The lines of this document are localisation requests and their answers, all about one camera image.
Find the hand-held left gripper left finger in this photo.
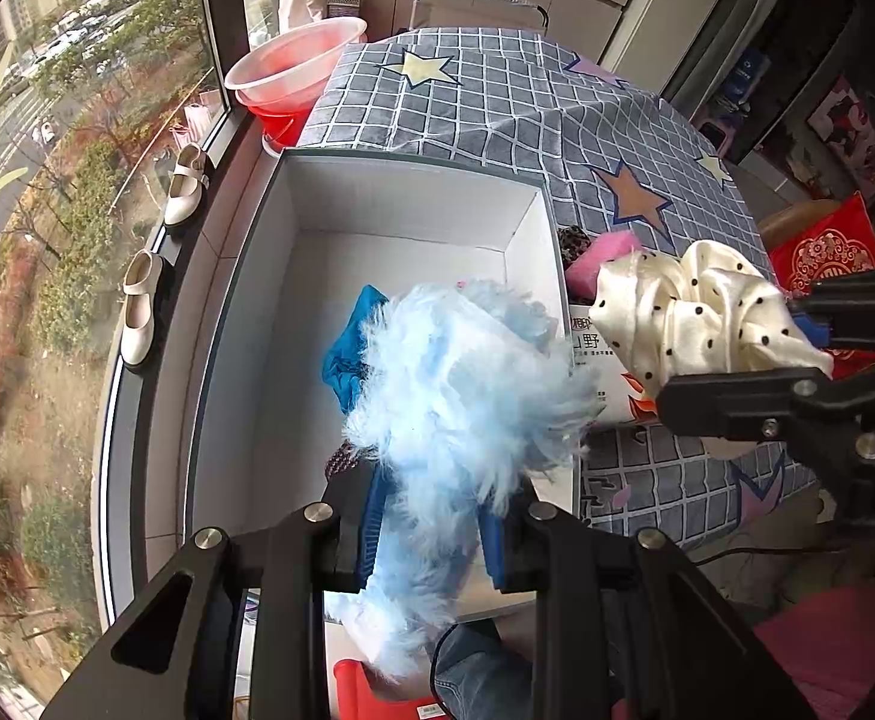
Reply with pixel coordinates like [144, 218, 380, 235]
[40, 463, 380, 720]

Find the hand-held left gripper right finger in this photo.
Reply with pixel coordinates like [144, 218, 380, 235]
[477, 478, 820, 720]

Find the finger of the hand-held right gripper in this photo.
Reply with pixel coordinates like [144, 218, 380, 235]
[658, 366, 875, 533]
[782, 262, 875, 353]

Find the brown purple knit scrunchie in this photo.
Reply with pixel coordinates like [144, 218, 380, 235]
[324, 441, 367, 485]

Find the cream polka dot scrunchie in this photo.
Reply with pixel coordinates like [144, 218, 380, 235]
[588, 240, 835, 460]

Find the light blue fluffy scrunchie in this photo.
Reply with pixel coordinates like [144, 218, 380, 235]
[341, 281, 603, 683]

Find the blue cloth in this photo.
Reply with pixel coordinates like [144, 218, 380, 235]
[322, 285, 393, 415]

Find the white cardboard box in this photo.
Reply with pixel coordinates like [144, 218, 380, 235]
[182, 148, 581, 661]

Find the red embroidered cushion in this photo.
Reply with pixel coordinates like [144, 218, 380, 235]
[771, 193, 875, 380]

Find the person's jeans leg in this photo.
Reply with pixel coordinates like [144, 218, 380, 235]
[431, 619, 633, 720]

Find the white red carton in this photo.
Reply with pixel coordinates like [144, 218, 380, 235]
[568, 304, 659, 428]

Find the red plastic container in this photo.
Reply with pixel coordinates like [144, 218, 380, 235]
[332, 658, 449, 720]

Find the pink scrunchie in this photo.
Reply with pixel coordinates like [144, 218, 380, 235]
[566, 232, 642, 299]

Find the pink plastic stool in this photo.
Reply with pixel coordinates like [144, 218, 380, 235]
[696, 116, 745, 158]

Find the dark netted scrunchie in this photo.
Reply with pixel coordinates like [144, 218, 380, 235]
[557, 223, 596, 271]

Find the pink cushion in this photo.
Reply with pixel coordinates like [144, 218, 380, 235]
[752, 577, 875, 720]

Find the star checked grey tablecloth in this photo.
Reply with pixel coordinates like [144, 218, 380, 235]
[296, 26, 820, 548]

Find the red bucket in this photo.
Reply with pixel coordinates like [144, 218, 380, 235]
[246, 101, 318, 155]

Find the pink plastic basin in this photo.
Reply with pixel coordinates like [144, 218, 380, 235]
[224, 16, 369, 110]

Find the wall poster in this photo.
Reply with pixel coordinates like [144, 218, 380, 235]
[804, 75, 875, 196]

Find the white strap shoe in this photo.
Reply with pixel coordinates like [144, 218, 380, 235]
[120, 250, 164, 370]
[163, 142, 209, 227]

